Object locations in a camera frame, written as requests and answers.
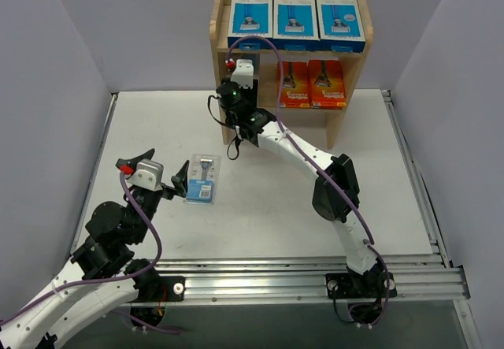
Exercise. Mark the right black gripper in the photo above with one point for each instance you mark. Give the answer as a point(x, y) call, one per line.
point(227, 79)

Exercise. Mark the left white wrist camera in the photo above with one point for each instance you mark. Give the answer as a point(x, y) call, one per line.
point(147, 174)

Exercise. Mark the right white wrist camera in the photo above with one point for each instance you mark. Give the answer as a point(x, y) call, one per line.
point(241, 72)

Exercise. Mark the orange Gillette Fusion box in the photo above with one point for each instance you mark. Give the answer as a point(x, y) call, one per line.
point(326, 86)
point(293, 77)

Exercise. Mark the wooden shelf unit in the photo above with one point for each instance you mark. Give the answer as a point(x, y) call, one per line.
point(351, 63)

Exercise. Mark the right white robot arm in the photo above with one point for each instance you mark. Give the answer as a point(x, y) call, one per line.
point(335, 188)

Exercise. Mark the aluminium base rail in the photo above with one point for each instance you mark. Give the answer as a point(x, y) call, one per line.
point(260, 241)

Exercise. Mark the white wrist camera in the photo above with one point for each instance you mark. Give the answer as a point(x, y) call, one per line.
point(241, 72)
point(147, 174)

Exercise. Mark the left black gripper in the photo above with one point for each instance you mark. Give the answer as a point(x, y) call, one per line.
point(165, 191)

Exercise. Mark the blue Harry's razor box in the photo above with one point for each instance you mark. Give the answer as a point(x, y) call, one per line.
point(340, 26)
point(295, 25)
point(252, 21)

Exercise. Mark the clear blister razor pack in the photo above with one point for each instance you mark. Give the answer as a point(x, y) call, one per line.
point(203, 178)

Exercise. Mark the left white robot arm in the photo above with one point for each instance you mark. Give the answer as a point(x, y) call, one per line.
point(102, 273)

